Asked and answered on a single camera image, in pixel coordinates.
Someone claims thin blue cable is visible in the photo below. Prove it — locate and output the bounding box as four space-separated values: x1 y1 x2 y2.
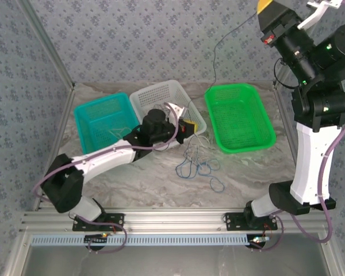
175 140 225 193

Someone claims white plastic basket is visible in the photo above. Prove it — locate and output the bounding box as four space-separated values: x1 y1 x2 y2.
129 79 207 150

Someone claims green plastic basket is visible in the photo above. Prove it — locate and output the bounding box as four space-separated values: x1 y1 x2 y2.
204 82 277 155

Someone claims teal plastic basket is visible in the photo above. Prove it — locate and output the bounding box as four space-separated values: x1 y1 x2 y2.
73 91 143 155

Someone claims left small circuit board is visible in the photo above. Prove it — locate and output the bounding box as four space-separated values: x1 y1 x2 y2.
84 234 109 244

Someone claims small circuit board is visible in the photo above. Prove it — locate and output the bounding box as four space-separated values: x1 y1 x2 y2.
84 234 109 244
248 236 270 245

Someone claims right small circuit board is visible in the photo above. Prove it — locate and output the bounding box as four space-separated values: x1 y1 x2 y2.
248 236 270 245

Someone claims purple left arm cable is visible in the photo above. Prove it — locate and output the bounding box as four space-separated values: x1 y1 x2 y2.
32 102 181 202

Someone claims aluminium right side rail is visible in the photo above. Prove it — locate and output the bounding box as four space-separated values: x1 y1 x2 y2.
273 85 300 173

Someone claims aluminium rail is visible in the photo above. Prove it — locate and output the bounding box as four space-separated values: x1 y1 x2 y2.
273 85 300 173
20 208 334 233
33 86 75 212

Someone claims aluminium right corner post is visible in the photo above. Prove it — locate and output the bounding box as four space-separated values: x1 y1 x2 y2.
271 62 293 89

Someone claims aluminium corner post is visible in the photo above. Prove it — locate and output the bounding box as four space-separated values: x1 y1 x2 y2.
271 62 293 89
17 0 76 90

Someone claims aluminium front rail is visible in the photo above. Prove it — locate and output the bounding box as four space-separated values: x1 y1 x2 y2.
20 208 334 233

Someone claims aluminium left side rail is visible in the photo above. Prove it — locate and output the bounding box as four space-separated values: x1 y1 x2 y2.
33 86 75 212

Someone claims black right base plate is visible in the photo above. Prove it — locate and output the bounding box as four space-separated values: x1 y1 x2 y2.
224 212 278 232

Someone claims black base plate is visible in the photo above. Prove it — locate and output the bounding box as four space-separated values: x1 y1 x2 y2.
72 212 125 232
224 212 278 232

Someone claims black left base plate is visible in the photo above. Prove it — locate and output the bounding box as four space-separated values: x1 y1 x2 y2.
72 212 125 232

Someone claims slotted grey cable duct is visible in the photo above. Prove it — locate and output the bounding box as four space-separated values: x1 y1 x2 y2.
30 232 265 247

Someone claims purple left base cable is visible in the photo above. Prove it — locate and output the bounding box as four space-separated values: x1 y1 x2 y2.
86 221 129 254

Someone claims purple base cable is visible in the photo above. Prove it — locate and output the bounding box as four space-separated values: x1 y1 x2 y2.
248 215 282 251
86 221 129 254

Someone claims aluminium left corner post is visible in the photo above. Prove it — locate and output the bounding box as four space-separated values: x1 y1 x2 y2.
17 0 76 90

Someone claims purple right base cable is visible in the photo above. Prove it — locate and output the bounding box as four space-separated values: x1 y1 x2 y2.
248 215 282 251

